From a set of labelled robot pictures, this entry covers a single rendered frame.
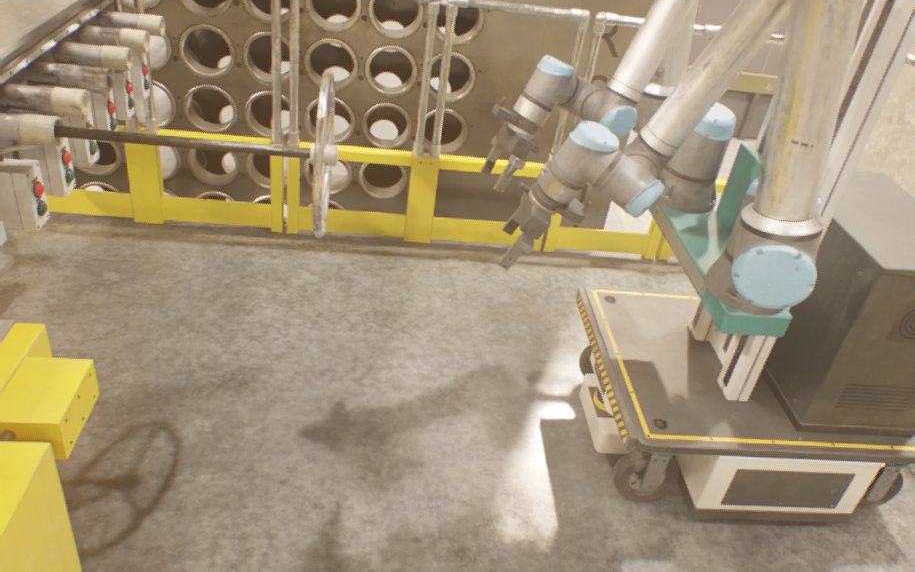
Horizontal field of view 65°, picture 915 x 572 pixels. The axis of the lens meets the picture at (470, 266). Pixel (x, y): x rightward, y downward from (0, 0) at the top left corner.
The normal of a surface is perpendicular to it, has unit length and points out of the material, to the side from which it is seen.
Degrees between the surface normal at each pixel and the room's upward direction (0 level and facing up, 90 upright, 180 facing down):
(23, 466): 0
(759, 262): 95
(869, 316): 90
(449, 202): 90
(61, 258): 0
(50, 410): 0
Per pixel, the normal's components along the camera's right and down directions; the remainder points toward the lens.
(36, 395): 0.14, -0.84
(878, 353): 0.07, 0.54
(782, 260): -0.33, 0.54
